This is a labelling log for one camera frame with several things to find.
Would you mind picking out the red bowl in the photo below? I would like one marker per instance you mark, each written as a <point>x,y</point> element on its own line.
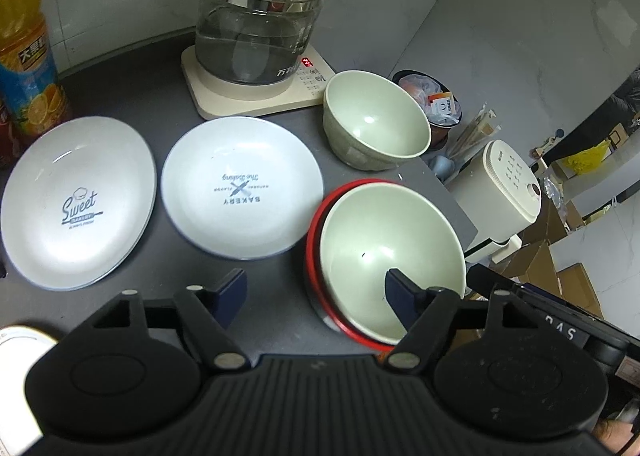
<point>312,256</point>

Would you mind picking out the orange juice bottle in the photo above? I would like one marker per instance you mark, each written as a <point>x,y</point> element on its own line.
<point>25,61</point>

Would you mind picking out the cardboard box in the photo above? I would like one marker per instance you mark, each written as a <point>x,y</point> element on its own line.
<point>580,288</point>
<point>535,266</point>
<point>557,218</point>

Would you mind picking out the yellow plastic bag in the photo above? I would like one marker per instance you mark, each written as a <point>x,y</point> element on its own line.
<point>587,156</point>

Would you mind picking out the grey-blue cup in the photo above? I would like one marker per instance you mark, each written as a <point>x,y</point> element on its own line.
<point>442,167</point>

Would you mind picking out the cream kettle heating base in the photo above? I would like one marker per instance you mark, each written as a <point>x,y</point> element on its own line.
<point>225,99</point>

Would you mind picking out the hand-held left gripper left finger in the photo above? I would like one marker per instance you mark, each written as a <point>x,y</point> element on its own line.
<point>231,296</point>

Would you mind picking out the white plate with chef-hat print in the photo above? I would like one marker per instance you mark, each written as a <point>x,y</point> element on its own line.
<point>80,206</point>

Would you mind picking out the brown trash bin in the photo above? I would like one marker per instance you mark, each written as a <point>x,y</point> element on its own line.
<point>435,96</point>

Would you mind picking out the person's right hand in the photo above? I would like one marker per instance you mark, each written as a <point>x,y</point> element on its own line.
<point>612,436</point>

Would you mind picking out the glass kettle with cream lid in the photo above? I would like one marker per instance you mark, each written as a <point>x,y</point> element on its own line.
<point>255,21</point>

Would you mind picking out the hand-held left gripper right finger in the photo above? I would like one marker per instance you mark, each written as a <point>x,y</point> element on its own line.
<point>400,298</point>

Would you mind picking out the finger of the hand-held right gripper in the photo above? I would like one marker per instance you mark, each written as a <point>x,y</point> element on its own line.
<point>487,281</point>

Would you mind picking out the wrapped chopsticks bundle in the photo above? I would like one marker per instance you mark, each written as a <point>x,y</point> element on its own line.
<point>472,131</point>

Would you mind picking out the white plate with crossed-utensils print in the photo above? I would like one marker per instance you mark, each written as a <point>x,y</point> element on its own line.
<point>240,186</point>

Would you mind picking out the pale green bowl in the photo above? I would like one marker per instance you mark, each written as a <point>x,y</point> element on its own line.
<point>380,121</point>
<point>370,241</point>

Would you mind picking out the white rice cooker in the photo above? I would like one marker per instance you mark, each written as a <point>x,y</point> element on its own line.
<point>492,191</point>

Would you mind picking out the dark cloth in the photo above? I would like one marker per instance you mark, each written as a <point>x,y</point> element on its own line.
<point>625,101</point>

